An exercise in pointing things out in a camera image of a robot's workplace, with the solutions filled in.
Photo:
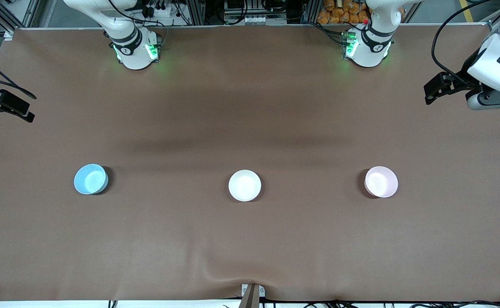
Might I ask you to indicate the grey metal bracket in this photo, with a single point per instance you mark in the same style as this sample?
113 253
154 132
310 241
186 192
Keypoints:
261 291

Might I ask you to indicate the aluminium frame post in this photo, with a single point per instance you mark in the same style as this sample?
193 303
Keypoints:
196 13

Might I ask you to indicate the pile of orange packets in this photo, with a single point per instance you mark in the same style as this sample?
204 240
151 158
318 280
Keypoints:
340 15

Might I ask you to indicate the white terminal strip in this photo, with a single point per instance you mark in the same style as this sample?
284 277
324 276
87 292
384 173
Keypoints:
258 19

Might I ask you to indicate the white power strip with plugs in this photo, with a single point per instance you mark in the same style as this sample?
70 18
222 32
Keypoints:
164 11

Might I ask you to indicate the pink bowl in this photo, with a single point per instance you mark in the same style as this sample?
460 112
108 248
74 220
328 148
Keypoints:
381 182

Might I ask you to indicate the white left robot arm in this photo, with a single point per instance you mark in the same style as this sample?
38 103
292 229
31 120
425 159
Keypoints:
367 53

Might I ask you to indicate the white bowl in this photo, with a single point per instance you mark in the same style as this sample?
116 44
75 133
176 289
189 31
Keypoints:
244 185

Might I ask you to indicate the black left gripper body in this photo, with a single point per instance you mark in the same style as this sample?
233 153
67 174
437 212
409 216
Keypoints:
462 80

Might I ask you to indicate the aluminium frame profile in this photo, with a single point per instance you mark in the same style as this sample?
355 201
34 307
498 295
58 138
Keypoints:
1 18

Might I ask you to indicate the brown table cloth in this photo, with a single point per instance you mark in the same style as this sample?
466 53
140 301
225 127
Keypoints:
190 239

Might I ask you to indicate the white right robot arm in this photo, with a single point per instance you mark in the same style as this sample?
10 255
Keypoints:
132 55

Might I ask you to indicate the blue bowl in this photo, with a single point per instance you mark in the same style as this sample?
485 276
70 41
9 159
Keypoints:
90 179

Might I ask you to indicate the brown camera post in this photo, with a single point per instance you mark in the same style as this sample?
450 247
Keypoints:
250 299

